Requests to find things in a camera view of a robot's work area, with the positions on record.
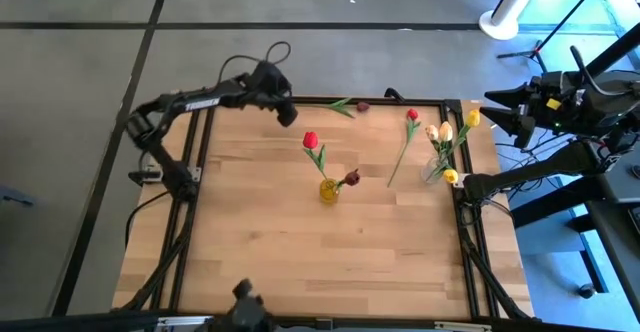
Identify silver metal bracket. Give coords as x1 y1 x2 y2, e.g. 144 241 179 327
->
156 315 215 329
433 321 494 332

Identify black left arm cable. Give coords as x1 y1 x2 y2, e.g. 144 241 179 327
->
216 40 293 86

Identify black side table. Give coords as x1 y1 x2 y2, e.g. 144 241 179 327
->
551 69 640 316

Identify red artificial tulip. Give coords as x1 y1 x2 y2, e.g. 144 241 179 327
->
301 130 332 183
387 107 423 189

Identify maroon artificial tulip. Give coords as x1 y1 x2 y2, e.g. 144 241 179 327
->
313 97 372 120
333 168 362 193

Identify black slanted post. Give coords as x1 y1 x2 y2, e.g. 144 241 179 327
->
584 23 640 81

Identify white artificial tulip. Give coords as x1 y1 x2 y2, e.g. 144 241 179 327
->
437 120 455 171
424 124 444 171

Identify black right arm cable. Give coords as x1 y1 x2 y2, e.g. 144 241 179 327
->
569 45 640 98

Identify black beam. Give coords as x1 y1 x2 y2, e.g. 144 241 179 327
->
0 311 640 332

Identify yellow glass vase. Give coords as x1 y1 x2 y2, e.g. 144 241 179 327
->
319 177 342 206

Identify black aluminium table frame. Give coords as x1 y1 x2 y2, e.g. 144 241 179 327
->
112 94 536 323

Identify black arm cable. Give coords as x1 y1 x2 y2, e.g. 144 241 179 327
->
216 40 293 86
569 45 640 98

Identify black cable bundle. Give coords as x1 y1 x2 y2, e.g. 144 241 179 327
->
457 206 532 322
118 191 195 314

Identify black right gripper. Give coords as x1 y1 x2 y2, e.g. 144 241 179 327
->
479 70 609 149

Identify black floor cables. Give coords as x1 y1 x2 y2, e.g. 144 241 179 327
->
493 121 581 174

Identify black table leg bar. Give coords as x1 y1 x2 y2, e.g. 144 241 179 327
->
509 176 604 229

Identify white pillar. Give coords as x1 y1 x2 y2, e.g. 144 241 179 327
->
478 0 552 42

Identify clear glass vase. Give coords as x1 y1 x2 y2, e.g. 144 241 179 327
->
420 153 452 186

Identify black tripod stand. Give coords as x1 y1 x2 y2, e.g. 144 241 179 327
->
496 0 615 84

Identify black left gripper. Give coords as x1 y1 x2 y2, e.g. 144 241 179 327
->
248 60 300 129

